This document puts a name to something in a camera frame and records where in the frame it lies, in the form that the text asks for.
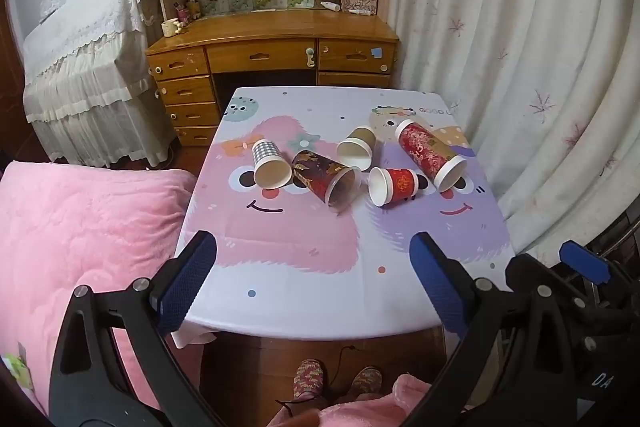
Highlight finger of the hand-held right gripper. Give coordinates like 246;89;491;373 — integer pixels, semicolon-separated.
559;241;640;308
505;252;570;294

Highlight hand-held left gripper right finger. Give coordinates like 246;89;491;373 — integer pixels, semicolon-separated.
400;232;587;427

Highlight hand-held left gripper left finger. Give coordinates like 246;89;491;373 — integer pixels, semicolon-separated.
48;230;221;427

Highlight small red paper cup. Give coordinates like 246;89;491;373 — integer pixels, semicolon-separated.
368;167;419;208

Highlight tall red floral cup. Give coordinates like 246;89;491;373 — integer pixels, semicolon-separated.
394;119;468;193

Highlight checkered paper cup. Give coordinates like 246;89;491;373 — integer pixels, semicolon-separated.
251;139;294;188

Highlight dark maroon patterned cup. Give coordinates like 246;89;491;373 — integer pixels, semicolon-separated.
291;150;362;208

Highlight brown paper cup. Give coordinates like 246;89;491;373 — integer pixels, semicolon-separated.
335;126;377;172

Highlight pink blanket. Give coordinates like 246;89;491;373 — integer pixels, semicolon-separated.
0;159;202;414

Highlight person's right knitted slipper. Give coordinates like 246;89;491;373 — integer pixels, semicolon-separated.
349;366;384;402

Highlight person's knitted slipper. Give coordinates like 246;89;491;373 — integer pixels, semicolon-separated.
349;366;384;402
292;358;329;404

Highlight cartoon printed tablecloth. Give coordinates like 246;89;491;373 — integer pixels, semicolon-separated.
172;86;516;349

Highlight patterned slippers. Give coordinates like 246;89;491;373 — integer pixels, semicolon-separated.
276;345;362;409

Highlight person's pink fleece clothing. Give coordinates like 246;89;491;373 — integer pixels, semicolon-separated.
266;373;434;427

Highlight person's left knitted slipper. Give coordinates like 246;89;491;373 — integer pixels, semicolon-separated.
292;358;329;404

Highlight green paper tag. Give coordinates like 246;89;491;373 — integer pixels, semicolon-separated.
0;341;35;394

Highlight white patterned curtain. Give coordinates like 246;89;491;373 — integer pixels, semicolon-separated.
386;0;640;259

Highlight lace cloth covered furniture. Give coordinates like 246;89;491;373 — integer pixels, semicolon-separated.
22;0;177;169

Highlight wooden desk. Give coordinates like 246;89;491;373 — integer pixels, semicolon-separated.
144;9;401;148

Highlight pen holder with pens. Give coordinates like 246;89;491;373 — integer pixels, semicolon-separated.
173;0;202;26

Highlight metal chair frame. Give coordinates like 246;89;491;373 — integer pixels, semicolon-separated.
582;212;640;280

